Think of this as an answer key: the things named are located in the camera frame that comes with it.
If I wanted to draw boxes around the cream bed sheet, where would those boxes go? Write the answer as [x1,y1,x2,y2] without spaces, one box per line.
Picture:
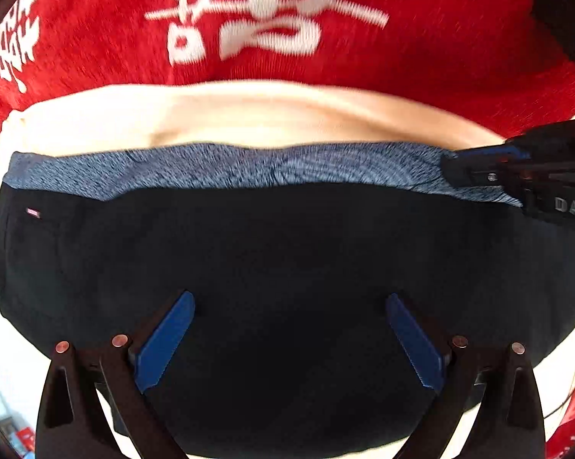
[0,80,575,459]

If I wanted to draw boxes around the red patterned cushion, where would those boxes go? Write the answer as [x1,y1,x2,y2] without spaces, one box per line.
[546,389,575,459]

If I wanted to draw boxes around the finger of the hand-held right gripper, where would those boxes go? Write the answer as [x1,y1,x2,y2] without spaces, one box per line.
[452,143,532,163]
[443,160,525,187]

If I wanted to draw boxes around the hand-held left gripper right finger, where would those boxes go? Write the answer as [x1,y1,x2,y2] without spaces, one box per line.
[385,293,546,459]

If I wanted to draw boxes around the red blanket with white characters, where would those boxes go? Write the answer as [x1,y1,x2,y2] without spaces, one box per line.
[0,0,575,197]

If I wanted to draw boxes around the black pants with blue waistband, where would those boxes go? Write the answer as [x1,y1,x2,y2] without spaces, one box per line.
[0,142,575,455]

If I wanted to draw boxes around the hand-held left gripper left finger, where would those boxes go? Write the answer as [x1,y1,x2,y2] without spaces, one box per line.
[36,291,196,459]

